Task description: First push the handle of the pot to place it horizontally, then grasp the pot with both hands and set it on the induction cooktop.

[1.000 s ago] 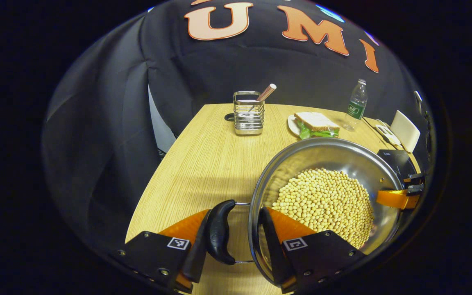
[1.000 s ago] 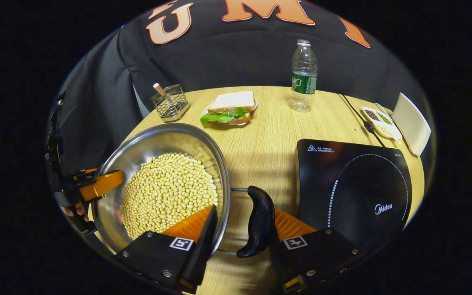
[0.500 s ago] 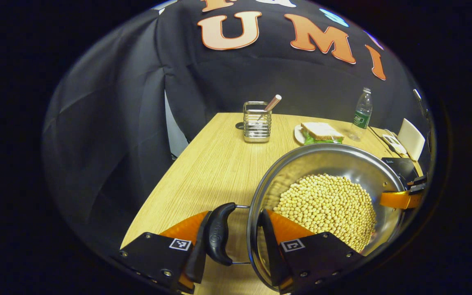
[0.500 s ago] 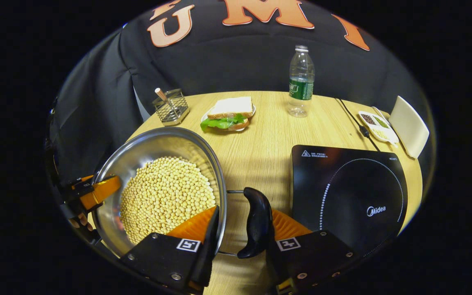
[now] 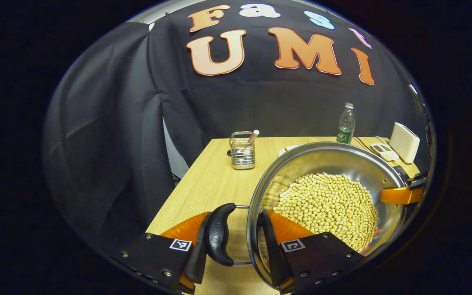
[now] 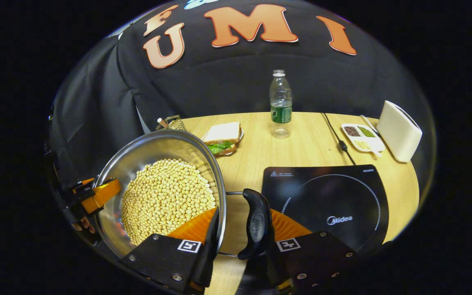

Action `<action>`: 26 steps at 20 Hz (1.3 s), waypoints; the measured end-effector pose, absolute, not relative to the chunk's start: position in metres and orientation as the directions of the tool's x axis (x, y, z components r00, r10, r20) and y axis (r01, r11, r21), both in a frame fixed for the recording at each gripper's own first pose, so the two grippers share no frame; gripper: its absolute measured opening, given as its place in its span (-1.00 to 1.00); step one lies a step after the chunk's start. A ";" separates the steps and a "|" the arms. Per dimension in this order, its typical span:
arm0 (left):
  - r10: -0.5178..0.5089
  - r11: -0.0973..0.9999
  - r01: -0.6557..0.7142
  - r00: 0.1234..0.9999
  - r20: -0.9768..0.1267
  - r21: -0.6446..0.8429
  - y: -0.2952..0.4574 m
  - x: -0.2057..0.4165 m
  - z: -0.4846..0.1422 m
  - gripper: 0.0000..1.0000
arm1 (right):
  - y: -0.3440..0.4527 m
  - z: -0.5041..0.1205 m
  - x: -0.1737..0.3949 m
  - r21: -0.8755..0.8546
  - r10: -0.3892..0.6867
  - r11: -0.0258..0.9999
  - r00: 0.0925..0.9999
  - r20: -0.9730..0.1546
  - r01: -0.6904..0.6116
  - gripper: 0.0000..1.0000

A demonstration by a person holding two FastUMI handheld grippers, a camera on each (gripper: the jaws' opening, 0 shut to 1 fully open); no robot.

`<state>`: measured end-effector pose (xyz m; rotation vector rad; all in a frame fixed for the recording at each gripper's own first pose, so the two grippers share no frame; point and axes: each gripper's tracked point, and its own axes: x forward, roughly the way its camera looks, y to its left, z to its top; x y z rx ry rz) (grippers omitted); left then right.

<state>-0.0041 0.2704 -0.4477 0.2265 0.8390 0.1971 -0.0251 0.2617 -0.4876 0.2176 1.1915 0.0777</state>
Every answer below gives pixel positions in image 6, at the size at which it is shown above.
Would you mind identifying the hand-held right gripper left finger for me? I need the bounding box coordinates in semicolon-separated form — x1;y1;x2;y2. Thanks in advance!
119;207;220;293

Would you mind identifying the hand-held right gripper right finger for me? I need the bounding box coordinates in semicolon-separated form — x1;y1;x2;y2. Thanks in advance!
267;209;359;294

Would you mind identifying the steel pot with black handles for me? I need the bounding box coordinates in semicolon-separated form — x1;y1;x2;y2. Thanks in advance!
93;130;275;261

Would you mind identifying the black induction cooktop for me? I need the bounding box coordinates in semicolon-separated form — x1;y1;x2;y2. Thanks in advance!
261;165;389;253

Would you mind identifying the pile of soybeans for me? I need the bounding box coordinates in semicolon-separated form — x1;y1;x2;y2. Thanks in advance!
120;159;217;246

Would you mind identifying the sandwich with lettuce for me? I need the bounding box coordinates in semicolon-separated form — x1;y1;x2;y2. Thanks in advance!
202;122;241;154

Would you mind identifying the white divided seasoning dish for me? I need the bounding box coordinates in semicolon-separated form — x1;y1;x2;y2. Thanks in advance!
341;123;386;158

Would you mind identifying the white toaster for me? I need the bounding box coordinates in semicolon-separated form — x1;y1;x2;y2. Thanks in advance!
376;100;423;163

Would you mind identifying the clear water bottle green label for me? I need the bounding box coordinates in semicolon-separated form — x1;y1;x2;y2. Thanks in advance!
269;70;293;138

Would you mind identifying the black backdrop cloth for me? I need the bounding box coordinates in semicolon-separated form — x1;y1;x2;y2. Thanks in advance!
48;0;437;197

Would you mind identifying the metal wire utensil holder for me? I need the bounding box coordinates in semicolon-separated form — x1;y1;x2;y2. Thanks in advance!
156;115;187;132

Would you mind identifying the black power cable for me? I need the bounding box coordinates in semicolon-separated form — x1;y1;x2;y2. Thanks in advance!
321;112;356;165

